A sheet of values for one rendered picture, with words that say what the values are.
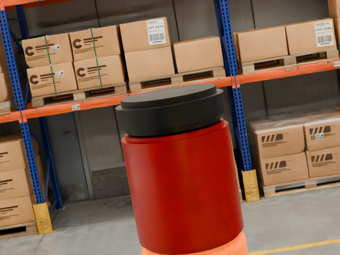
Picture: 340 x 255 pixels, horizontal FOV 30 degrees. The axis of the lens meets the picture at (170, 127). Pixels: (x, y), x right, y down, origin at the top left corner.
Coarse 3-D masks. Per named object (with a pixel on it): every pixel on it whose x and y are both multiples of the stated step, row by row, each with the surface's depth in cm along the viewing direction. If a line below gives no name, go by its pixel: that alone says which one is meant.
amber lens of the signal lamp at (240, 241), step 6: (240, 234) 30; (234, 240) 29; (240, 240) 29; (222, 246) 29; (228, 246) 28; (234, 246) 29; (240, 246) 29; (246, 246) 30; (144, 252) 30; (150, 252) 29; (198, 252) 28; (204, 252) 28; (210, 252) 28; (216, 252) 28; (222, 252) 28; (228, 252) 28; (234, 252) 28; (240, 252) 29; (246, 252) 29
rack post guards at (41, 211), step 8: (248, 176) 800; (256, 176) 802; (248, 184) 801; (256, 184) 802; (248, 192) 803; (256, 192) 803; (248, 200) 805; (40, 208) 808; (40, 216) 810; (48, 216) 812; (40, 224) 812; (48, 224) 812; (40, 232) 813; (48, 232) 813
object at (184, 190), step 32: (224, 128) 28; (128, 160) 28; (160, 160) 27; (192, 160) 27; (224, 160) 28; (160, 192) 27; (192, 192) 27; (224, 192) 28; (160, 224) 28; (192, 224) 27; (224, 224) 28
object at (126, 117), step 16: (144, 96) 29; (160, 96) 28; (176, 96) 27; (192, 96) 27; (208, 96) 27; (128, 112) 27; (144, 112) 27; (160, 112) 27; (176, 112) 27; (192, 112) 27; (208, 112) 27; (224, 112) 28; (128, 128) 28; (144, 128) 27; (160, 128) 27; (176, 128) 27; (192, 128) 27
